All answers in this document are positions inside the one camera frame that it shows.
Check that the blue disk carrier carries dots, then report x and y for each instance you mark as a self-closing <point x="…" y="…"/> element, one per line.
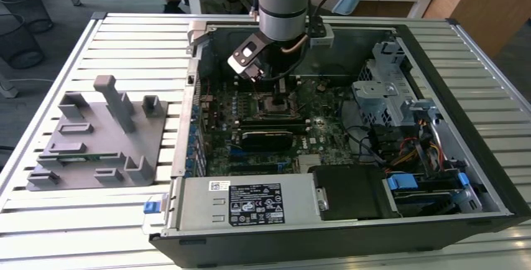
<point x="402" y="183"/>

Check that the green RAM stick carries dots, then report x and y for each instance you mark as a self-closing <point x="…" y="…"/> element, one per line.
<point x="94" y="157"/>

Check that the black plastic shroud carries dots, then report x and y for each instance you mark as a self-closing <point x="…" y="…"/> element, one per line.
<point x="356" y="192"/>

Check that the blue drive clip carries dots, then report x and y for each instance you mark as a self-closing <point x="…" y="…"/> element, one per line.
<point x="462" y="180"/>

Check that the thin metal locking lever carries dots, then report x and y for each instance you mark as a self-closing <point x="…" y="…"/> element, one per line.
<point x="303" y="106"/>
<point x="254" y="89"/>

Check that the CPU socket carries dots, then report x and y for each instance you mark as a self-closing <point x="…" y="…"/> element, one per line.
<point x="262" y="108"/>

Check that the white wrist camera black face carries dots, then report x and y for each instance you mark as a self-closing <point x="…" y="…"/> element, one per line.
<point x="247" y="53"/>

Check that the silver chipset heatsink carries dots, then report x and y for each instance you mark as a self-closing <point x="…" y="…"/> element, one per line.
<point x="308" y="161"/>

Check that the black connector block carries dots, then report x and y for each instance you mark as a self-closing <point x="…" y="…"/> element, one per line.
<point x="383" y="136"/>

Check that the blue case latch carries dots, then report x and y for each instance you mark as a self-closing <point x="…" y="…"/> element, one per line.
<point x="151" y="207"/>

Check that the black open PC case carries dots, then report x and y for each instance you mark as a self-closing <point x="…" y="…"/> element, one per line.
<point x="331" y="245"/>

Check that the green motherboard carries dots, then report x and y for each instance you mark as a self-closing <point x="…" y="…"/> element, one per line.
<point x="331" y="155"/>

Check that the black expansion slot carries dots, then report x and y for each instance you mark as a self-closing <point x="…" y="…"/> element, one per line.
<point x="252" y="168"/>

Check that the black mesh waste basket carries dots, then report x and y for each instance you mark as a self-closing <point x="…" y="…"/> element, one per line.
<point x="23" y="49"/>
<point x="39" y="12"/>

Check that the wooden cabinet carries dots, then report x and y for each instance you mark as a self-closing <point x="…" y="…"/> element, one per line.
<point x="490" y="8"/>

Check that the round coin battery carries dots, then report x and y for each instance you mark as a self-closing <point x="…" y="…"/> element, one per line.
<point x="320" y="88"/>

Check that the silver power supply black label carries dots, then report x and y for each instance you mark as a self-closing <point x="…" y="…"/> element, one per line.
<point x="199" y="201"/>

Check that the black RAM slot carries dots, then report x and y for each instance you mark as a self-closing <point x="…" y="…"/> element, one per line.
<point x="274" y="129"/>
<point x="274" y="122"/>
<point x="294" y="81"/>
<point x="266" y="87"/>

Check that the black graphics card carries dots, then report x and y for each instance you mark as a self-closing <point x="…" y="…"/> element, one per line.
<point x="266" y="142"/>

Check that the small grey wrist camera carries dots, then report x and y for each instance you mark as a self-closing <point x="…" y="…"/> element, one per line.
<point x="323" y="38"/>

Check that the grey plastic parts rack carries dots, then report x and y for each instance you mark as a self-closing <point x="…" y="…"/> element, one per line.
<point x="108" y="141"/>

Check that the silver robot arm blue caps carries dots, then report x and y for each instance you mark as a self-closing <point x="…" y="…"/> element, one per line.
<point x="282" y="18"/>

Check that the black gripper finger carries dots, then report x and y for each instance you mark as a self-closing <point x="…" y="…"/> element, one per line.
<point x="282" y="88"/>

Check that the silver drive cage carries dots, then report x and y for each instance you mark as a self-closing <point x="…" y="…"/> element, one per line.
<point x="374" y="92"/>

